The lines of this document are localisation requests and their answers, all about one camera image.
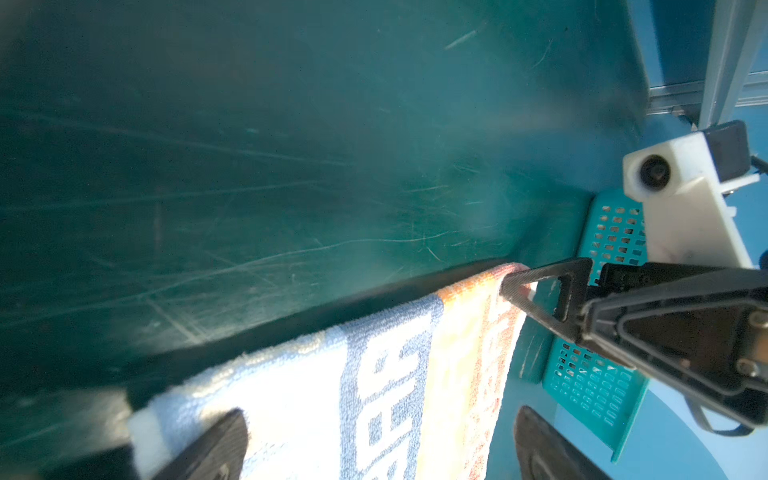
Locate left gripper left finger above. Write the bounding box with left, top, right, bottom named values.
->
left=154, top=409, right=249, bottom=480

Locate rabbit letter striped towel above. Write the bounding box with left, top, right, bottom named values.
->
left=128, top=263, right=525, bottom=479

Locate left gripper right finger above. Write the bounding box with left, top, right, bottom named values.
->
left=514, top=406, right=611, bottom=480

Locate aluminium frame back rail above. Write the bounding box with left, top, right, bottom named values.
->
left=646, top=80, right=768, bottom=116

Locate teal perforated plastic basket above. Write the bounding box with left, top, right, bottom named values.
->
left=517, top=189, right=648, bottom=463

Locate aluminium frame right post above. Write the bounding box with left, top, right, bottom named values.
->
left=697, top=0, right=767, bottom=129

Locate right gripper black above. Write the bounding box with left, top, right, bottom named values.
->
left=500, top=258, right=767, bottom=429

